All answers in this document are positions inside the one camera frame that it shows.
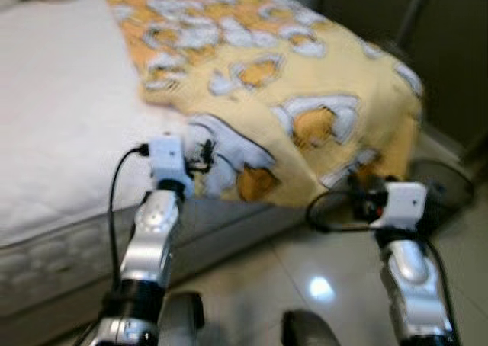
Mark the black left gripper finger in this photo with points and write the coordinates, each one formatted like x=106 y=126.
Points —
x=206 y=164
x=207 y=145

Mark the yellow cartoon egg blanket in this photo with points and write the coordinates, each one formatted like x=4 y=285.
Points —
x=252 y=110

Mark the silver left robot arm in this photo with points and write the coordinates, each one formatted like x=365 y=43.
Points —
x=152 y=239

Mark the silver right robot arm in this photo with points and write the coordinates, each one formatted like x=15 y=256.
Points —
x=412 y=277

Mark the white quilted mattress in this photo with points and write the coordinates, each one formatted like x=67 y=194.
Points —
x=61 y=117

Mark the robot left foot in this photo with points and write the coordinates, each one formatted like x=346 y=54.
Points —
x=181 y=319

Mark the dark wardrobe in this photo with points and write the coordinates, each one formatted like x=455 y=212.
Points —
x=450 y=56

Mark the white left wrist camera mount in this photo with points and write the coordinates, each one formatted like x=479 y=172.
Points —
x=166 y=157

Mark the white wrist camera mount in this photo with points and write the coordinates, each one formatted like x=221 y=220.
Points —
x=166 y=157
x=404 y=203

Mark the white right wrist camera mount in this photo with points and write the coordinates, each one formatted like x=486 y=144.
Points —
x=404 y=203

